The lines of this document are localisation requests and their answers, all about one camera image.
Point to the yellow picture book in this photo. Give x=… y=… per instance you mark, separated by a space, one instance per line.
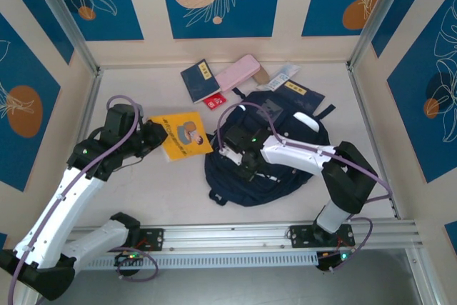
x=182 y=137

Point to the red box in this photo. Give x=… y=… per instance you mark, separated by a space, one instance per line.
x=214 y=100

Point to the navy blue backpack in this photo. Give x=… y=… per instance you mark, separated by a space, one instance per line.
x=278 y=183

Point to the pink pencil case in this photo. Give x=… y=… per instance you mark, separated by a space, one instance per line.
x=237 y=73

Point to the navy book yellow label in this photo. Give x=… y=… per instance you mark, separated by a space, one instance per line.
x=198 y=81
x=303 y=99

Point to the white blue plastic packet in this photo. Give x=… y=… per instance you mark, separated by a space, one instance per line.
x=282 y=76

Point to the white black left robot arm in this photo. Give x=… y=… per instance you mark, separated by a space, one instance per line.
x=53 y=219

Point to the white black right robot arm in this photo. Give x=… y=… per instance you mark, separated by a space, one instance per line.
x=303 y=156

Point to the blue panel white flower drawing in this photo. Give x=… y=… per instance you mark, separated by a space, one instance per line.
x=107 y=23

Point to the blue panel orange oval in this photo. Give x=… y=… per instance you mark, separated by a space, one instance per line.
x=21 y=69

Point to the blue panel large peach circle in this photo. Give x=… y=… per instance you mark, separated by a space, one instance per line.
x=250 y=15

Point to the small black controller board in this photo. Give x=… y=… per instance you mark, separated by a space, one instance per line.
x=335 y=260
x=128 y=258

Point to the blue panel white leaf drawing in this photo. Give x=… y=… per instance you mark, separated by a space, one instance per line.
x=421 y=123

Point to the aluminium side rail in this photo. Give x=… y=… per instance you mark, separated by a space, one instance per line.
x=87 y=105
x=361 y=105

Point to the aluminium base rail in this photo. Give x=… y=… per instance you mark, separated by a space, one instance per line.
x=228 y=235

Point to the aluminium frame post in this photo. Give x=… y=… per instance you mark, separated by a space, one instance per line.
x=63 y=12
x=391 y=12

